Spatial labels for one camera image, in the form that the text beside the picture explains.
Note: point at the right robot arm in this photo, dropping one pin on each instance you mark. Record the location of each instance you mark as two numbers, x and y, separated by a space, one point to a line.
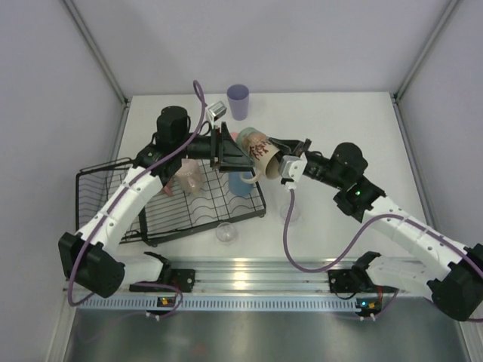
449 274

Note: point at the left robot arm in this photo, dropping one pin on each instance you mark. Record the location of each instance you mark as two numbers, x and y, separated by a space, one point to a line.
153 167

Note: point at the black wire dish rack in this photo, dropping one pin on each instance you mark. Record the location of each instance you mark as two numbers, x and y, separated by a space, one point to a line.
167 218

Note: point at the clear glass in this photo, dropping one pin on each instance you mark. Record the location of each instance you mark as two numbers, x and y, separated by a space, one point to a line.
290 214
226 233

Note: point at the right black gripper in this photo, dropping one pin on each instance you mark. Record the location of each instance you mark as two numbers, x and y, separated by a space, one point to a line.
295 145

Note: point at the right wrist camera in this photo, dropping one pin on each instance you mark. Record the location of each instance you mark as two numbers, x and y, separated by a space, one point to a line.
291 169

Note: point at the perforated cable tray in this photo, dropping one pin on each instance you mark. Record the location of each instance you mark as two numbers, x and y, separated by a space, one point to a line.
226 303

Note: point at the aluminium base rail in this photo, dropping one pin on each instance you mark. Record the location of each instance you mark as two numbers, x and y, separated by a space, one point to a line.
264 275

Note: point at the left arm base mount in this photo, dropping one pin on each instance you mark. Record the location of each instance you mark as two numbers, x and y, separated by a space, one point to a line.
181 278

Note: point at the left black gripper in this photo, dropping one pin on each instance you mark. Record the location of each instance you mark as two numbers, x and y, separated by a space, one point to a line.
225 154

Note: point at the blue plastic tumbler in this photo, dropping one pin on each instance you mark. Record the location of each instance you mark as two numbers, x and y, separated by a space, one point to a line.
237 186

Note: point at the purple plastic tumbler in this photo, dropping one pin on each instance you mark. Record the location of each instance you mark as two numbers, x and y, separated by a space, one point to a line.
238 98

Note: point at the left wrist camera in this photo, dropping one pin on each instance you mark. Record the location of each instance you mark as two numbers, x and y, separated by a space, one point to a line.
215 111

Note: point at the pale pink iridescent mug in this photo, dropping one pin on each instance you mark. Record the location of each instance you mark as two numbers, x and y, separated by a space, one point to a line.
189 176

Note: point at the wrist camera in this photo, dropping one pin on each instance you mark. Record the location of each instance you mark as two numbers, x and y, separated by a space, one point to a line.
215 111
291 169

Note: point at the clear glass lower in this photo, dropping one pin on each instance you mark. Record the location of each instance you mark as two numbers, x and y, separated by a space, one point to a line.
226 233

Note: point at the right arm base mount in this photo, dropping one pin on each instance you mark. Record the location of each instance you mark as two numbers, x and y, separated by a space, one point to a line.
355 279

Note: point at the cream seashell mug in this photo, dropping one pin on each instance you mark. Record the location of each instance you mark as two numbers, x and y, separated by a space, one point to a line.
262 152

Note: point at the pink ghost pattern mug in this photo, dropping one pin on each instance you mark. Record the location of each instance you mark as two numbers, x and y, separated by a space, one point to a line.
167 189

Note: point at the clear glass middle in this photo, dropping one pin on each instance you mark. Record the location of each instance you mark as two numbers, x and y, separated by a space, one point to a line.
290 214

